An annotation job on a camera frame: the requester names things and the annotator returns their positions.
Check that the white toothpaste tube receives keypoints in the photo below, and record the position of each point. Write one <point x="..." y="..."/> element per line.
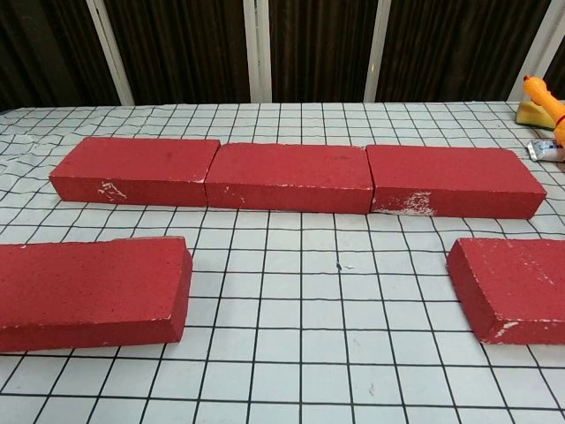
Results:
<point x="543" y="149"/>

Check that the red brick front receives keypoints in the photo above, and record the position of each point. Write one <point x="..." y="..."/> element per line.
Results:
<point x="88" y="287"/>

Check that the white metal frame post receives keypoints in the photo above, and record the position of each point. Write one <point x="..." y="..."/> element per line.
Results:
<point x="377" y="48"/>
<point x="257" y="48"/>
<point x="532" y="53"/>
<point x="110" y="53"/>

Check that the dark pleated curtain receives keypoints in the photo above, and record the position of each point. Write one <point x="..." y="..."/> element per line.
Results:
<point x="190" y="44"/>

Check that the orange rubber chicken toy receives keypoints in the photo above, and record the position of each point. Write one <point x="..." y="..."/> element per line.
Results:
<point x="540" y="95"/>

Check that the white black grid tablecloth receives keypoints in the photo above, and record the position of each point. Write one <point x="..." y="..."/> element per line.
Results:
<point x="282" y="331"/>

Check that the red brick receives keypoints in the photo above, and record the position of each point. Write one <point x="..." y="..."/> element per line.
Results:
<point x="141" y="163"/>
<point x="287" y="172"/>
<point x="450" y="176"/>
<point x="516" y="287"/>
<point x="88" y="287"/>

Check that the yellow sponge wedge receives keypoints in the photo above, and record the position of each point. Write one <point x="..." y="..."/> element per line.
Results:
<point x="527" y="115"/>

